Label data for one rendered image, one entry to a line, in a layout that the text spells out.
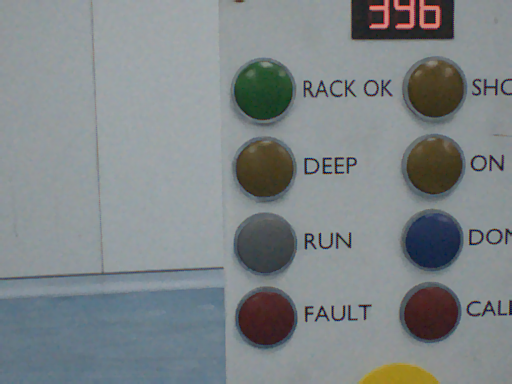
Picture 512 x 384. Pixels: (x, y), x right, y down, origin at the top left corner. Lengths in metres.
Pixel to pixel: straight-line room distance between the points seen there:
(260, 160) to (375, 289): 0.09
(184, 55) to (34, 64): 0.76
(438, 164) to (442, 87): 0.04
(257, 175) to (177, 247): 3.81
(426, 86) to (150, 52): 3.72
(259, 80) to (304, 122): 0.03
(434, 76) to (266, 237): 0.11
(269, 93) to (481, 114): 0.10
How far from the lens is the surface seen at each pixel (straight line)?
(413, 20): 0.37
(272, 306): 0.37
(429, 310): 0.38
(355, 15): 0.36
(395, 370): 0.39
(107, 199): 4.11
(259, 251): 0.36
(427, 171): 0.37
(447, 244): 0.37
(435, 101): 0.36
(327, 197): 0.37
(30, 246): 4.18
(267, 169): 0.35
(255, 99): 0.35
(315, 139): 0.36
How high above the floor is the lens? 1.11
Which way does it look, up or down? 8 degrees down
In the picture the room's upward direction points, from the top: 1 degrees counter-clockwise
